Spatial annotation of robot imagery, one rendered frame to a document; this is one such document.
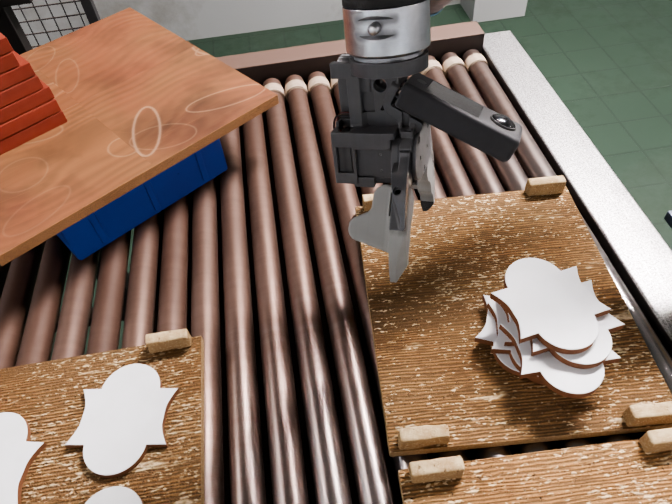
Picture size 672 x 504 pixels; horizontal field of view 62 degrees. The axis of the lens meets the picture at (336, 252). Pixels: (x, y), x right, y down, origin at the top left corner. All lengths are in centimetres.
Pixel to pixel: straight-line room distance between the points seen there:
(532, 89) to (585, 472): 78
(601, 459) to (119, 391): 59
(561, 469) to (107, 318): 64
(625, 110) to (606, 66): 36
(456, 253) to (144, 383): 48
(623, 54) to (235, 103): 259
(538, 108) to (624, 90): 187
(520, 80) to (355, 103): 76
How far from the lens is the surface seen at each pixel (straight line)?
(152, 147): 94
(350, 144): 53
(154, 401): 76
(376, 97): 53
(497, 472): 70
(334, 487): 70
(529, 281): 73
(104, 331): 88
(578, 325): 71
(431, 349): 76
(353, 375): 75
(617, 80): 311
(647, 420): 76
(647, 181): 256
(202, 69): 110
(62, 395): 83
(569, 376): 70
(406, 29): 49
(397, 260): 53
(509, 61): 132
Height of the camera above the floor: 159
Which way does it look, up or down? 50 degrees down
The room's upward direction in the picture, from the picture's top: 6 degrees counter-clockwise
